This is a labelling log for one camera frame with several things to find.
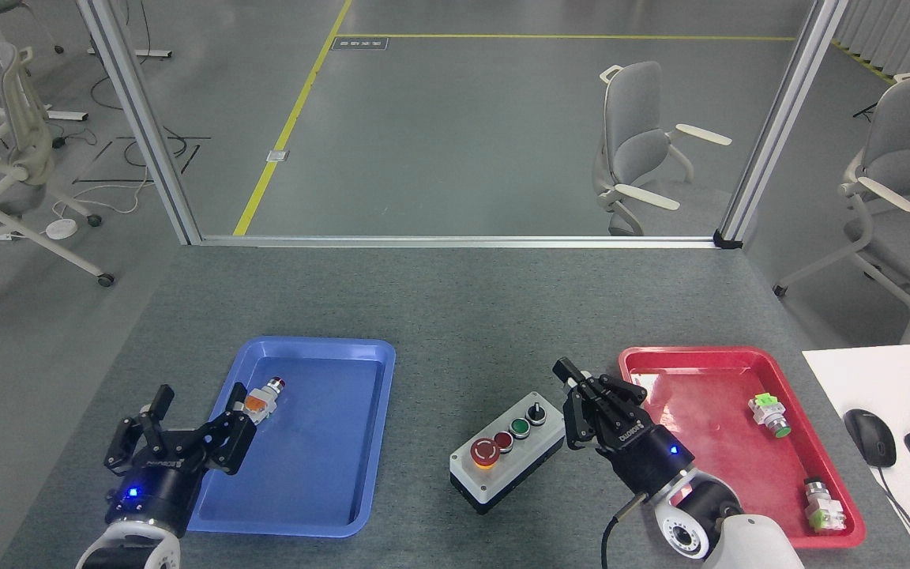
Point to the blue plastic tray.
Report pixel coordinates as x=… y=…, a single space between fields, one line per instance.
x=321 y=474

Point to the red plastic tray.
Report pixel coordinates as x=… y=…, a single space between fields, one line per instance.
x=747 y=466

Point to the white mesh office chair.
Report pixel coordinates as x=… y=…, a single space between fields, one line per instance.
x=24 y=150

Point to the red push button orange block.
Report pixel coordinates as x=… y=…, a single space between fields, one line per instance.
x=264 y=399

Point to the black computer mouse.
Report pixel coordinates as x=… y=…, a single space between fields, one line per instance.
x=870 y=437

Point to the grey control box with buttons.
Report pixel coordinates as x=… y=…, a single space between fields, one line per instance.
x=518 y=462

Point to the grey office chair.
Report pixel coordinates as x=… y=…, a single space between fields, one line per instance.
x=633 y=126
x=909 y=158

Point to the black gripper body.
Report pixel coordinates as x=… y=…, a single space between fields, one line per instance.
x=644 y=458
x=155 y=494

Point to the green push button switch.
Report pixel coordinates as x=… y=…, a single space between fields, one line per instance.
x=768 y=414

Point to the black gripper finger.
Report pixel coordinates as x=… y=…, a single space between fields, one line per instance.
x=621 y=403
x=585 y=423
x=127 y=446
x=234 y=442

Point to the dark floor label sign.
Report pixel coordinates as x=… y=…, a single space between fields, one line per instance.
x=359 y=43

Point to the silver aluminium rail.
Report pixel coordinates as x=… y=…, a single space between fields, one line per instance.
x=455 y=241

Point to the white corrugated partition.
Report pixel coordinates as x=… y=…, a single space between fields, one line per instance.
x=897 y=28

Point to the silver push button green block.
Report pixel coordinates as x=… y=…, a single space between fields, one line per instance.
x=823 y=506

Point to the silver aluminium post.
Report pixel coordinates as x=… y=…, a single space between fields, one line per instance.
x=779 y=126
x=139 y=118

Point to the white desk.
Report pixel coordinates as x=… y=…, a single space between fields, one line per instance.
x=889 y=379

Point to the silver floor outlet plate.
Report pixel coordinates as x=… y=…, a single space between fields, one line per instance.
x=278 y=156

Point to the white round floor disc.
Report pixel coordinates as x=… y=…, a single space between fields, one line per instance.
x=62 y=228

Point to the white desk foot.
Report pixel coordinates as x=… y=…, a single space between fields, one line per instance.
x=60 y=115
x=139 y=53

